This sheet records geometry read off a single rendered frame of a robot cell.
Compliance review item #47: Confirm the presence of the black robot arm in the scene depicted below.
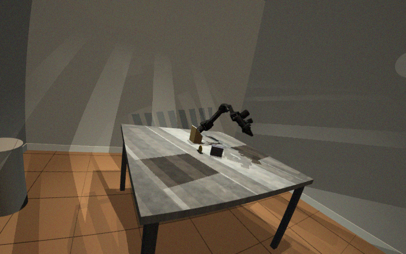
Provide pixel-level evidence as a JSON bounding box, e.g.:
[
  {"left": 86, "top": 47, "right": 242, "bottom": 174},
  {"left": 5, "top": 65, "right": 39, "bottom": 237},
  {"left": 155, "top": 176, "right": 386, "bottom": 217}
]
[{"left": 197, "top": 103, "right": 253, "bottom": 133}]

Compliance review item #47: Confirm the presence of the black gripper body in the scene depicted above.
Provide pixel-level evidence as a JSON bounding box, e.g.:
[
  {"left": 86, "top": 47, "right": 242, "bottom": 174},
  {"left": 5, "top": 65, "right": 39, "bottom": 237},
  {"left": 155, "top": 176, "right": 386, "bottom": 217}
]
[{"left": 238, "top": 120, "right": 251, "bottom": 133}]

